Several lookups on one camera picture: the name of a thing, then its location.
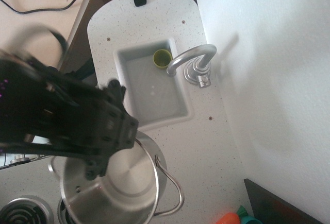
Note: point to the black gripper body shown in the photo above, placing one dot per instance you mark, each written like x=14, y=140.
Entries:
x=107, y=129

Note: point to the stainless steel pot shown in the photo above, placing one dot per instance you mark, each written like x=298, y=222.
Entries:
x=129, y=192

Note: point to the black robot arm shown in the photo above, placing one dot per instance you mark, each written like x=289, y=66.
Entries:
x=46, y=112

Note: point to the grey toy sink basin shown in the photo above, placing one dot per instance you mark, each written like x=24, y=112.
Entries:
x=152, y=97

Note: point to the green plastic cup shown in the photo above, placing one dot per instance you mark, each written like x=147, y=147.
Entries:
x=162, y=58

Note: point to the right stove burner coil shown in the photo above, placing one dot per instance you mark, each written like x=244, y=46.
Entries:
x=63, y=214

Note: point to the stove burner coil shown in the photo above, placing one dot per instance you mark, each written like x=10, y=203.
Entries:
x=27, y=209
x=63, y=214

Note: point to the silver toy faucet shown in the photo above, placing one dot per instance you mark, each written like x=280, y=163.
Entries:
x=197, y=64

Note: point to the left stove burner coil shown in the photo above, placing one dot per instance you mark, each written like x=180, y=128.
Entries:
x=27, y=209

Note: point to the orange toy carrot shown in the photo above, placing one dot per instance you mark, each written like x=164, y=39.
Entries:
x=229, y=218

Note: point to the teal plastic toy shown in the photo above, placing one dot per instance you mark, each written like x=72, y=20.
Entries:
x=245, y=218

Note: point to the dark wooden board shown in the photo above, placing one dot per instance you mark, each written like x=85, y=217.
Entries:
x=269, y=208

